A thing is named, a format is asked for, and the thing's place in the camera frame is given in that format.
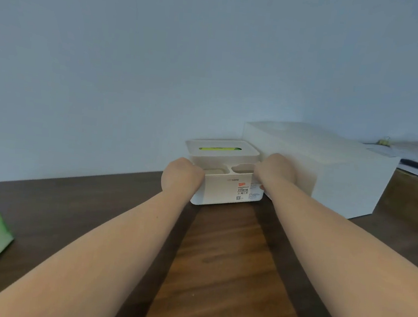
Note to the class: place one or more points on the person's left hand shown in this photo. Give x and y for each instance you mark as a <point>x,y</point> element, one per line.
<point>181,178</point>

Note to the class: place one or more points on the person's right hand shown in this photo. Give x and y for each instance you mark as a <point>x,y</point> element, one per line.
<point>276,170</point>

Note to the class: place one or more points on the person's right thumb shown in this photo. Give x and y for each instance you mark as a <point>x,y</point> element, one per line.
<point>261,185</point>

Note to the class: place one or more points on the white tissue organizer box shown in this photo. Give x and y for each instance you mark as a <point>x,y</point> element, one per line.
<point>224,189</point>

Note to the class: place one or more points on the person's right forearm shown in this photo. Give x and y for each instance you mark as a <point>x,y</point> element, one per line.
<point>332,257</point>

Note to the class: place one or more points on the person's left forearm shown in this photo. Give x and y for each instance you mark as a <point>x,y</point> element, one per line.
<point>111,250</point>

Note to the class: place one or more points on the white tissue box lid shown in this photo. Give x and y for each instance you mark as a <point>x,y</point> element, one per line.
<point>221,147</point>

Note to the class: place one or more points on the large white box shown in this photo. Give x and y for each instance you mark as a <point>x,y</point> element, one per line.
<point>333,168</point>

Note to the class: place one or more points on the yellow binder clip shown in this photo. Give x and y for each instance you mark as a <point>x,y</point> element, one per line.
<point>384,141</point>

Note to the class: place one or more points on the white paper sheets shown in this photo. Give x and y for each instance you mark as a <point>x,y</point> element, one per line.
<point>412,150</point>

